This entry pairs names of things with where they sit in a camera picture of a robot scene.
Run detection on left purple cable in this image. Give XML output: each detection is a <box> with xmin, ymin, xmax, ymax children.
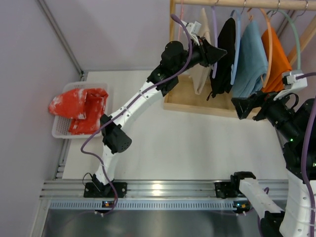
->
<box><xmin>80</xmin><ymin>14</ymin><xmax>194</xmax><ymax>215</ymax></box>

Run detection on purple hanger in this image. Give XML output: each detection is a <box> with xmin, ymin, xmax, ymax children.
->
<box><xmin>211</xmin><ymin>5</ymin><xmax>218</xmax><ymax>79</ymax></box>

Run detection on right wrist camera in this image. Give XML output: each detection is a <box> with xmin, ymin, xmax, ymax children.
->
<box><xmin>274</xmin><ymin>70</ymin><xmax>308</xmax><ymax>101</ymax></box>

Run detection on grey cable duct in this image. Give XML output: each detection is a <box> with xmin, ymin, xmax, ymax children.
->
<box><xmin>49</xmin><ymin>199</ymin><xmax>237</xmax><ymax>211</ymax></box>

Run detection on orange hanger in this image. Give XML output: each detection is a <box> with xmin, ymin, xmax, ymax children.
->
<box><xmin>255</xmin><ymin>8</ymin><xmax>273</xmax><ymax>91</ymax></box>

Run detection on white plastic basket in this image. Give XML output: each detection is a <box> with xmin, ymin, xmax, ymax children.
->
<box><xmin>52</xmin><ymin>81</ymin><xmax>109</xmax><ymax>139</ymax></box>

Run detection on pink hanger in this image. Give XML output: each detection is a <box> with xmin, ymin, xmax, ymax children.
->
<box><xmin>178</xmin><ymin>0</ymin><xmax>184</xmax><ymax>41</ymax></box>

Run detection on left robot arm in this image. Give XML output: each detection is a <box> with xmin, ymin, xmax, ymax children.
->
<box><xmin>92</xmin><ymin>38</ymin><xmax>227</xmax><ymax>193</ymax></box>

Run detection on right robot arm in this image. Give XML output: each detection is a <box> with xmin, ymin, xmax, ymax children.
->
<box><xmin>231</xmin><ymin>91</ymin><xmax>316</xmax><ymax>237</ymax></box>

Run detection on orange trousers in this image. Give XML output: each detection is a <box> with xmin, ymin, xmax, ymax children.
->
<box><xmin>262</xmin><ymin>28</ymin><xmax>292</xmax><ymax>93</ymax></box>

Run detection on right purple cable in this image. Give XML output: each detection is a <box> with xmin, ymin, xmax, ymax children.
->
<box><xmin>256</xmin><ymin>73</ymin><xmax>316</xmax><ymax>237</ymax></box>

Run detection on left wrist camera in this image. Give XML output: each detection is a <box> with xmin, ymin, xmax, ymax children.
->
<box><xmin>181</xmin><ymin>20</ymin><xmax>201</xmax><ymax>45</ymax></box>

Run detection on black trousers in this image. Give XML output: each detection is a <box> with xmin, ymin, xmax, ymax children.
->
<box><xmin>206</xmin><ymin>17</ymin><xmax>236</xmax><ymax>101</ymax></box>

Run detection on green hanger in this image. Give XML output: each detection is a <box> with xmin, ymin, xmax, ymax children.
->
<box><xmin>267</xmin><ymin>0</ymin><xmax>316</xmax><ymax>70</ymax></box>

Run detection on wooden clothes rack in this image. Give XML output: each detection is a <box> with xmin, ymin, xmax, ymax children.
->
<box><xmin>163</xmin><ymin>0</ymin><xmax>316</xmax><ymax>118</ymax></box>

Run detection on beige trousers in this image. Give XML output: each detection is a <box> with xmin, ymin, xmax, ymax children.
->
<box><xmin>189</xmin><ymin>8</ymin><xmax>211</xmax><ymax>94</ymax></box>

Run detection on red white cloth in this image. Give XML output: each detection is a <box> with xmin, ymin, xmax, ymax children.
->
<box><xmin>48</xmin><ymin>88</ymin><xmax>108</xmax><ymax>135</ymax></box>

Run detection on blue hanger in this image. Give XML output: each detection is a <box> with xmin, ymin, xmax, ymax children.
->
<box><xmin>230</xmin><ymin>9</ymin><xmax>241</xmax><ymax>85</ymax></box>

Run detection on aluminium rail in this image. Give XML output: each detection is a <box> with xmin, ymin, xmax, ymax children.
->
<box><xmin>40</xmin><ymin>179</ymin><xmax>289</xmax><ymax>199</ymax></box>

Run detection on purple cable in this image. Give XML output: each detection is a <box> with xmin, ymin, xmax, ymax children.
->
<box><xmin>80</xmin><ymin>14</ymin><xmax>194</xmax><ymax>215</ymax></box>
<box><xmin>256</xmin><ymin>73</ymin><xmax>316</xmax><ymax>237</ymax></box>

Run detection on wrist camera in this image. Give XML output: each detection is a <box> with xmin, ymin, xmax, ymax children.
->
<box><xmin>274</xmin><ymin>70</ymin><xmax>308</xmax><ymax>101</ymax></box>
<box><xmin>181</xmin><ymin>20</ymin><xmax>201</xmax><ymax>45</ymax></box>

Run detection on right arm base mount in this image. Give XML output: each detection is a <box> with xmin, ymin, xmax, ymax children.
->
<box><xmin>214</xmin><ymin>181</ymin><xmax>238</xmax><ymax>199</ymax></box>

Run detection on light blue trousers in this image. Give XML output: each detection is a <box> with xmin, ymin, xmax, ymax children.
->
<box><xmin>232</xmin><ymin>21</ymin><xmax>268</xmax><ymax>98</ymax></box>

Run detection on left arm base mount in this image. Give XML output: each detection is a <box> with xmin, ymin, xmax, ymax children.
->
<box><xmin>83</xmin><ymin>182</ymin><xmax>127</xmax><ymax>198</ymax></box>

